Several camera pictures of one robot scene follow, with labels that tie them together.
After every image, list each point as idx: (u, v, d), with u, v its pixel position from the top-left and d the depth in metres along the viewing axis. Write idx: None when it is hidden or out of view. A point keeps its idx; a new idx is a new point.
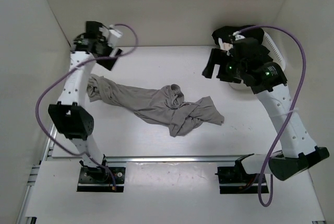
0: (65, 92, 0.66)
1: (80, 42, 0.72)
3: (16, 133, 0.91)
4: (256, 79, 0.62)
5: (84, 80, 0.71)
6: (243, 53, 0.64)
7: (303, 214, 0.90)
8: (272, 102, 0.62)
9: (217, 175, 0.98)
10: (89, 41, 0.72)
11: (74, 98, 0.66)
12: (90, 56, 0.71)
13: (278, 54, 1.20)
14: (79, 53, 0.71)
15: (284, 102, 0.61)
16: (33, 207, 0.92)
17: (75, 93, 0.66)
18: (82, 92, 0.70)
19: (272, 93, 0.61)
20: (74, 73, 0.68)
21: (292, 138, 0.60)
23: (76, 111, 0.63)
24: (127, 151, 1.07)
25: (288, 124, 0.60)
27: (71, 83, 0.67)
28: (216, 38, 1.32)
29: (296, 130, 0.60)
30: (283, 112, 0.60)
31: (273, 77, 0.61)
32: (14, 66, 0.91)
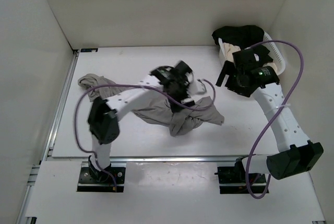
0: (117, 97, 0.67)
1: (160, 72, 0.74)
3: (16, 133, 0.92)
4: (251, 79, 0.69)
5: (141, 99, 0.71)
6: (241, 59, 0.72)
7: (303, 214, 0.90)
8: (265, 98, 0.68)
9: (217, 175, 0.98)
10: (169, 75, 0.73)
11: (118, 106, 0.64)
12: (158, 86, 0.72)
13: (277, 54, 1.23)
14: (153, 79, 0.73)
15: (276, 97, 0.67)
16: (33, 207, 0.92)
17: (123, 102, 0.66)
18: (129, 107, 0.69)
19: (264, 90, 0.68)
20: (137, 89, 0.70)
21: (284, 131, 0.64)
23: (108, 118, 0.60)
24: (127, 151, 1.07)
25: (281, 117, 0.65)
27: (128, 95, 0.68)
28: (216, 38, 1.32)
29: (287, 124, 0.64)
30: (275, 106, 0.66)
31: (266, 77, 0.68)
32: (14, 66, 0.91)
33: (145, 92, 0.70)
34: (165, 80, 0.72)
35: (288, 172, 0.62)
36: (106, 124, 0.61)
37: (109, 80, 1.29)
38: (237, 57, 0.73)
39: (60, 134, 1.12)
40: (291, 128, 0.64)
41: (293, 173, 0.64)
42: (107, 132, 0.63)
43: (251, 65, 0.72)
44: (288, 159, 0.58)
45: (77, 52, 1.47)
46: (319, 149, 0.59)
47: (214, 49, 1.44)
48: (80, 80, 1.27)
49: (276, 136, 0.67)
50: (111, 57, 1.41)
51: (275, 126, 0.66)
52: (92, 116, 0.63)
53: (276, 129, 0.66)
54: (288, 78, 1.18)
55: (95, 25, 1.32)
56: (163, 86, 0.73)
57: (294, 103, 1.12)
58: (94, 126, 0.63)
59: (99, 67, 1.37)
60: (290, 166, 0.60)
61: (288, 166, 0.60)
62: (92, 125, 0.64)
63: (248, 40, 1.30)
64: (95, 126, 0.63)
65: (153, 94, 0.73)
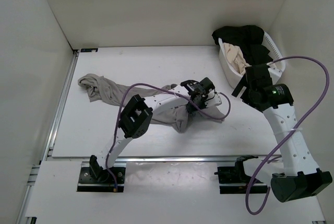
0: (153, 98, 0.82)
1: (189, 84, 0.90)
3: (16, 133, 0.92)
4: (263, 96, 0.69)
5: (171, 104, 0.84)
6: (254, 75, 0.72)
7: (303, 214, 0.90)
8: (276, 119, 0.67)
9: (217, 175, 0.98)
10: (195, 89, 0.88)
11: (152, 106, 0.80)
12: (187, 95, 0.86)
13: (277, 54, 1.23)
14: (184, 90, 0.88)
15: (288, 119, 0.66)
16: (33, 207, 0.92)
17: (157, 104, 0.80)
18: (161, 109, 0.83)
19: (276, 110, 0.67)
20: (169, 94, 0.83)
21: (293, 156, 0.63)
23: (143, 115, 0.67)
24: (127, 151, 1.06)
25: (290, 141, 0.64)
27: (163, 98, 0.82)
28: (216, 38, 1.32)
29: (297, 149, 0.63)
30: (285, 129, 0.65)
31: (278, 95, 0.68)
32: (14, 66, 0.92)
33: (176, 98, 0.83)
34: (192, 92, 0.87)
35: (293, 197, 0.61)
36: (140, 119, 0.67)
37: (109, 80, 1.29)
38: (250, 72, 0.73)
39: (60, 134, 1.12)
40: (300, 154, 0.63)
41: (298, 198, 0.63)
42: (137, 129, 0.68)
43: (263, 82, 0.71)
44: (295, 187, 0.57)
45: (77, 52, 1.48)
46: (328, 180, 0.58)
47: (214, 49, 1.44)
48: (80, 80, 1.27)
49: (285, 159, 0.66)
50: (111, 57, 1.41)
51: (284, 150, 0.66)
52: (128, 110, 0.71)
53: (285, 153, 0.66)
54: (288, 78, 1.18)
55: (95, 25, 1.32)
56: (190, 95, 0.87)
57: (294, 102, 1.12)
58: (127, 120, 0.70)
59: (99, 66, 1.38)
60: (296, 193, 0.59)
61: (294, 193, 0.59)
62: (125, 119, 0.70)
63: (248, 40, 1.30)
64: (129, 120, 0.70)
65: (183, 101, 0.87)
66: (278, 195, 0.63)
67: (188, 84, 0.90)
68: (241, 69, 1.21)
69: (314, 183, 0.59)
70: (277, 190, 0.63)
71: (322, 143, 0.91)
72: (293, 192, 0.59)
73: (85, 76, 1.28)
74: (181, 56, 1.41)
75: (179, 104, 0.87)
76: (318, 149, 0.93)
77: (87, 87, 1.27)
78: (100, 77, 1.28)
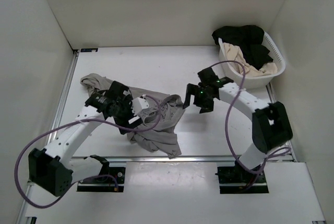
0: (56, 142, 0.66)
1: (96, 99, 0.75)
3: (16, 133, 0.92)
4: (214, 88, 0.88)
5: (83, 133, 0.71)
6: (204, 75, 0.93)
7: (303, 214, 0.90)
8: (226, 92, 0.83)
9: (217, 175, 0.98)
10: (106, 100, 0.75)
11: (60, 152, 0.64)
12: (100, 115, 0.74)
13: (278, 54, 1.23)
14: (92, 109, 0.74)
15: (234, 89, 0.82)
16: (33, 207, 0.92)
17: (64, 145, 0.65)
18: (73, 146, 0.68)
19: (223, 88, 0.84)
20: (75, 126, 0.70)
21: (247, 103, 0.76)
23: (52, 169, 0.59)
24: (128, 151, 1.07)
25: (241, 96, 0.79)
27: (65, 136, 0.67)
28: (216, 38, 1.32)
29: (248, 98, 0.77)
30: (233, 93, 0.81)
31: (222, 82, 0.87)
32: (14, 66, 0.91)
33: (85, 126, 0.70)
34: (102, 106, 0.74)
35: (273, 137, 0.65)
36: (52, 175, 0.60)
37: (110, 80, 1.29)
38: (202, 75, 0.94)
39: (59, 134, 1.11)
40: (252, 100, 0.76)
41: (281, 141, 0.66)
42: (57, 183, 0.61)
43: (212, 79, 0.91)
44: (257, 117, 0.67)
45: (77, 52, 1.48)
46: (280, 106, 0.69)
47: (214, 49, 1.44)
48: (81, 79, 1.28)
49: (248, 113, 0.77)
50: (111, 57, 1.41)
51: (242, 106, 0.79)
52: (35, 172, 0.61)
53: (245, 107, 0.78)
54: (287, 78, 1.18)
55: (95, 24, 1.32)
56: (102, 112, 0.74)
57: (293, 102, 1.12)
58: (41, 180, 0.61)
59: (99, 66, 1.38)
60: (266, 127, 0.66)
61: (265, 127, 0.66)
62: (39, 181, 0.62)
63: (248, 41, 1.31)
64: (42, 179, 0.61)
65: (94, 124, 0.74)
66: (264, 146, 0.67)
67: (96, 98, 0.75)
68: (240, 69, 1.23)
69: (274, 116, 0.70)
70: (261, 143, 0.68)
71: (321, 143, 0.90)
72: (262, 125, 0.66)
73: (85, 76, 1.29)
74: (181, 57, 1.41)
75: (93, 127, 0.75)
76: (318, 149, 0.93)
77: (88, 86, 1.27)
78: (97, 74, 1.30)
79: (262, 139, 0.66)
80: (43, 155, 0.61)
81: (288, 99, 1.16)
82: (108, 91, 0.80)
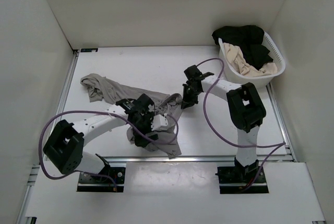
0: (83, 121, 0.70)
1: (126, 102, 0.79)
3: (16, 133, 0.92)
4: (198, 82, 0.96)
5: (106, 126, 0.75)
6: (190, 72, 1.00)
7: (303, 214, 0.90)
8: (207, 83, 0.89)
9: (217, 175, 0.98)
10: (133, 107, 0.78)
11: (84, 131, 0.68)
12: (124, 115, 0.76)
13: (278, 54, 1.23)
14: (120, 109, 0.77)
15: (214, 79, 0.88)
16: (33, 208, 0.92)
17: (90, 127, 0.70)
18: (94, 133, 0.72)
19: (205, 80, 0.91)
20: (104, 116, 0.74)
21: (223, 88, 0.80)
23: (73, 142, 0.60)
24: (128, 151, 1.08)
25: (218, 83, 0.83)
27: (93, 119, 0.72)
28: (216, 38, 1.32)
29: (223, 84, 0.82)
30: (212, 82, 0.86)
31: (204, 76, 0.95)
32: (14, 66, 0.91)
33: (112, 119, 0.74)
34: (129, 110, 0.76)
35: (247, 114, 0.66)
36: (70, 148, 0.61)
37: (110, 80, 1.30)
38: (188, 73, 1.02)
39: None
40: (227, 85, 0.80)
41: (254, 118, 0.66)
42: (70, 158, 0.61)
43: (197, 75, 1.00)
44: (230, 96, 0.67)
45: (77, 52, 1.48)
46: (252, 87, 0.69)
47: (214, 49, 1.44)
48: (81, 80, 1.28)
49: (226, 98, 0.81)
50: (111, 57, 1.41)
51: (221, 92, 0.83)
52: (55, 140, 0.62)
53: (222, 93, 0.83)
54: (287, 78, 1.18)
55: (95, 24, 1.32)
56: (128, 115, 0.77)
57: (293, 102, 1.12)
58: (54, 152, 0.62)
59: (99, 66, 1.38)
60: (240, 105, 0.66)
61: (238, 105, 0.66)
62: (50, 151, 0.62)
63: (248, 41, 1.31)
64: (56, 151, 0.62)
65: (119, 122, 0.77)
66: (240, 125, 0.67)
67: (125, 103, 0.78)
68: (241, 69, 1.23)
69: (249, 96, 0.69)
70: (237, 122, 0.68)
71: (322, 143, 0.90)
72: (235, 104, 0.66)
73: (85, 76, 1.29)
74: (181, 57, 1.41)
75: (117, 124, 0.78)
76: (318, 149, 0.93)
77: (88, 86, 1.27)
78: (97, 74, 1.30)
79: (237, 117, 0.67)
80: (68, 128, 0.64)
81: (288, 99, 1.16)
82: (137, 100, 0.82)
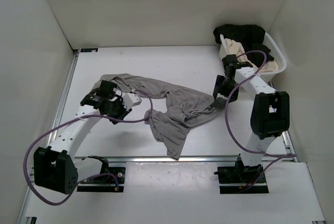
0: (60, 138, 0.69)
1: (91, 98, 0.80)
3: (16, 133, 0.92)
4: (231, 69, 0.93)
5: (84, 131, 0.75)
6: (227, 60, 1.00)
7: (303, 214, 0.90)
8: (241, 74, 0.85)
9: (217, 175, 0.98)
10: (100, 99, 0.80)
11: (65, 147, 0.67)
12: (96, 110, 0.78)
13: (279, 52, 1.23)
14: (89, 107, 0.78)
15: (250, 73, 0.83)
16: (33, 208, 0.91)
17: (69, 141, 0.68)
18: (76, 143, 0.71)
19: (240, 70, 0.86)
20: (75, 122, 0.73)
21: (255, 86, 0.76)
23: (60, 163, 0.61)
24: (127, 151, 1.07)
25: (252, 80, 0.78)
27: (68, 132, 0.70)
28: (218, 35, 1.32)
29: (258, 83, 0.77)
30: (246, 75, 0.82)
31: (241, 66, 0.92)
32: (14, 65, 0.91)
33: (85, 122, 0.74)
34: (97, 104, 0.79)
35: (267, 122, 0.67)
36: (60, 168, 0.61)
37: (121, 79, 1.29)
38: (225, 60, 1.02)
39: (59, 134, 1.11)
40: (261, 85, 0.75)
41: (276, 128, 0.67)
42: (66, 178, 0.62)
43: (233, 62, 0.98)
44: (258, 101, 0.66)
45: (77, 52, 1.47)
46: (285, 95, 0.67)
47: (214, 49, 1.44)
48: (99, 78, 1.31)
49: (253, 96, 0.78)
50: (111, 57, 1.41)
51: (250, 89, 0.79)
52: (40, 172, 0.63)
53: (252, 92, 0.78)
54: (287, 78, 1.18)
55: (95, 24, 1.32)
56: (98, 109, 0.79)
57: (294, 102, 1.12)
58: (48, 181, 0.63)
59: (99, 67, 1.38)
60: (265, 112, 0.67)
61: (263, 112, 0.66)
62: (45, 181, 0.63)
63: (249, 40, 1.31)
64: (49, 179, 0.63)
65: (94, 119, 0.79)
66: (257, 129, 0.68)
67: (91, 98, 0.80)
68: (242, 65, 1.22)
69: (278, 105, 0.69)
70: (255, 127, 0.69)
71: (322, 143, 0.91)
72: (262, 109, 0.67)
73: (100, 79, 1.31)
74: (181, 57, 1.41)
75: (93, 123, 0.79)
76: (318, 149, 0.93)
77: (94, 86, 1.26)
78: (102, 76, 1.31)
79: (257, 122, 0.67)
80: (48, 153, 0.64)
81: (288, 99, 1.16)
82: (100, 91, 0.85)
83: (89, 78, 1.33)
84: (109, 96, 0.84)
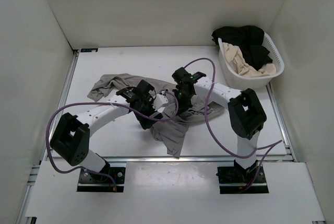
0: (87, 113, 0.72)
1: (126, 92, 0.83)
3: (16, 133, 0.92)
4: (189, 85, 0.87)
5: (110, 116, 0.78)
6: (179, 75, 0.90)
7: (303, 214, 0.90)
8: (201, 87, 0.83)
9: (217, 175, 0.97)
10: (133, 96, 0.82)
11: (88, 121, 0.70)
12: (126, 104, 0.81)
13: (277, 55, 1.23)
14: (121, 97, 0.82)
15: (208, 83, 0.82)
16: (33, 208, 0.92)
17: (94, 118, 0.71)
18: (99, 123, 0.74)
19: (198, 83, 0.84)
20: (106, 106, 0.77)
21: (221, 94, 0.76)
23: (80, 133, 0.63)
24: (127, 151, 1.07)
25: (215, 89, 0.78)
27: (96, 110, 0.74)
28: (216, 37, 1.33)
29: (222, 90, 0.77)
30: (207, 86, 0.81)
31: (195, 77, 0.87)
32: (14, 66, 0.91)
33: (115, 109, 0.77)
34: (130, 98, 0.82)
35: (249, 122, 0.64)
36: (78, 139, 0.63)
37: (121, 77, 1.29)
38: (177, 77, 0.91)
39: None
40: (225, 90, 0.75)
41: (257, 125, 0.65)
42: (78, 150, 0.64)
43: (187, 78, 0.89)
44: (231, 106, 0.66)
45: (77, 52, 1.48)
46: (250, 91, 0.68)
47: (214, 49, 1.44)
48: (100, 78, 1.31)
49: (223, 104, 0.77)
50: (111, 57, 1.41)
51: (218, 99, 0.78)
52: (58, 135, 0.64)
53: (221, 100, 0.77)
54: (287, 78, 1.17)
55: (95, 24, 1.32)
56: (129, 103, 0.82)
57: (294, 102, 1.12)
58: (62, 145, 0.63)
59: (99, 67, 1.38)
60: (242, 114, 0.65)
61: (240, 114, 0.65)
62: (58, 144, 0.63)
63: (248, 41, 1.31)
64: (63, 144, 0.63)
65: (121, 111, 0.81)
66: (243, 132, 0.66)
67: (126, 92, 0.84)
68: (239, 69, 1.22)
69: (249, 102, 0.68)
70: (242, 132, 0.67)
71: (322, 143, 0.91)
72: (238, 114, 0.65)
73: (100, 78, 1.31)
74: (181, 57, 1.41)
75: (119, 115, 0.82)
76: (318, 149, 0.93)
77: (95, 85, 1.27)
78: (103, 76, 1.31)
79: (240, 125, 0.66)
80: (72, 120, 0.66)
81: (288, 99, 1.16)
82: (136, 88, 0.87)
83: (89, 78, 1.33)
84: (143, 97, 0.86)
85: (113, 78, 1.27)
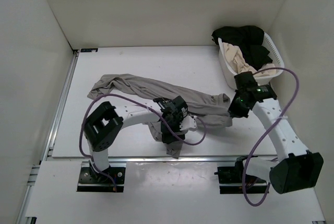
0: (124, 108, 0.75)
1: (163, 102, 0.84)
3: (16, 133, 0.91)
4: (250, 97, 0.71)
5: (143, 119, 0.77)
6: (241, 79, 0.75)
7: (303, 214, 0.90)
8: (263, 111, 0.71)
9: (217, 175, 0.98)
10: (167, 107, 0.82)
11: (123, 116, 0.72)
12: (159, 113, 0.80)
13: (277, 55, 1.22)
14: (156, 105, 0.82)
15: (274, 111, 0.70)
16: (33, 208, 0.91)
17: (129, 115, 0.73)
18: (131, 121, 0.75)
19: (262, 104, 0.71)
20: None
21: (282, 140, 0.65)
23: (111, 125, 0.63)
24: (128, 151, 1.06)
25: (278, 128, 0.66)
27: (134, 108, 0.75)
28: (216, 37, 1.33)
29: (286, 134, 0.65)
30: (271, 116, 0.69)
31: (263, 93, 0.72)
32: (14, 65, 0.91)
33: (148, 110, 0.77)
34: (164, 109, 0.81)
35: (292, 185, 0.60)
36: (107, 130, 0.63)
37: (120, 77, 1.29)
38: (238, 80, 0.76)
39: (59, 135, 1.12)
40: (289, 138, 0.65)
41: (298, 187, 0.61)
42: (104, 140, 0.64)
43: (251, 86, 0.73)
44: (286, 164, 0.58)
45: (77, 52, 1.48)
46: (318, 159, 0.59)
47: (214, 49, 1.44)
48: (100, 78, 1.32)
49: (276, 145, 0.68)
50: (111, 57, 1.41)
51: (274, 137, 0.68)
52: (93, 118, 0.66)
53: (277, 143, 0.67)
54: (287, 78, 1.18)
55: (95, 24, 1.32)
56: (162, 113, 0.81)
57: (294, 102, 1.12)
58: (91, 130, 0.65)
59: (99, 67, 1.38)
60: (292, 175, 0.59)
61: (289, 175, 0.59)
62: (89, 128, 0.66)
63: (248, 41, 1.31)
64: (92, 129, 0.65)
65: (154, 117, 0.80)
66: (279, 186, 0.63)
67: (161, 102, 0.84)
68: (239, 69, 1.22)
69: (306, 164, 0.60)
70: (277, 181, 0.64)
71: (322, 143, 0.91)
72: (288, 174, 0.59)
73: (100, 78, 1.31)
74: (181, 57, 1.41)
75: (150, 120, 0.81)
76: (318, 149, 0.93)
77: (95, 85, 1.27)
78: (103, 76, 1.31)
79: (281, 181, 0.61)
80: (111, 109, 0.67)
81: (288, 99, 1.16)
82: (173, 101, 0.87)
83: (89, 78, 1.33)
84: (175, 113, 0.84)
85: (113, 78, 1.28)
